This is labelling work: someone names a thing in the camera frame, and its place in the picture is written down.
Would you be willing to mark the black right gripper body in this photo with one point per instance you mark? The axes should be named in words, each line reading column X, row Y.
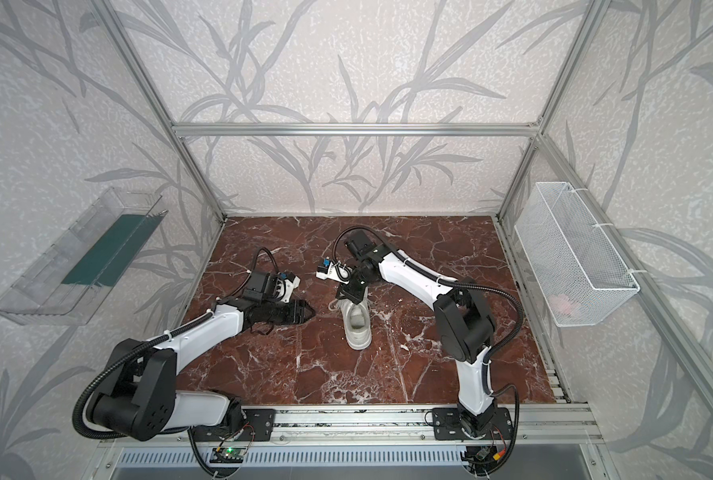
column 353, row 280

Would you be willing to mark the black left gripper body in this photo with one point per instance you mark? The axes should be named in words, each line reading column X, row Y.
column 280, row 310

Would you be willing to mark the white sneaker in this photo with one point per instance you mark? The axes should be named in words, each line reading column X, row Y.
column 357, row 323

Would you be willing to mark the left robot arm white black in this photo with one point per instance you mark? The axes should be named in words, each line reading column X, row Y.
column 136, row 395

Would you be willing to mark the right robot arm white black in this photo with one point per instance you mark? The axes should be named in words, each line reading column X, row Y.
column 463, row 316

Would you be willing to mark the green circuit board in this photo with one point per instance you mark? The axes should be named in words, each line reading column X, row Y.
column 228, row 455

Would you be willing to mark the pink object in basket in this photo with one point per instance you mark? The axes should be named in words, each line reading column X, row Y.
column 564, row 305

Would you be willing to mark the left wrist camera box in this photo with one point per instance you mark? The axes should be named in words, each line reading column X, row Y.
column 286, row 283

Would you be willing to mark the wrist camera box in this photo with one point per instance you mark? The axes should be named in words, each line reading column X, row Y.
column 286, row 283
column 333, row 270

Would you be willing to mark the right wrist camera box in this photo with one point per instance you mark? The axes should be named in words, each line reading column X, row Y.
column 333, row 270

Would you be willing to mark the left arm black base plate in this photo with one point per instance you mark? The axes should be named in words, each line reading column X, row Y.
column 255, row 425

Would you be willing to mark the aluminium frame crossbar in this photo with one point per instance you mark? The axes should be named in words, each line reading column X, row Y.
column 355, row 129

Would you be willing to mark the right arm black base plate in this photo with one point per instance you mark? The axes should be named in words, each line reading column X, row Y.
column 457, row 423

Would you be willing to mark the clear plastic wall tray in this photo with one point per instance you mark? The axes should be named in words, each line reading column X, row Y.
column 71, row 280

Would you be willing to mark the white wire mesh basket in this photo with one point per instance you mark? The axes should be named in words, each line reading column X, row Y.
column 570, row 253

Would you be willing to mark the aluminium frame rail base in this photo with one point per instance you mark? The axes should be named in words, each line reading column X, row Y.
column 403, row 424

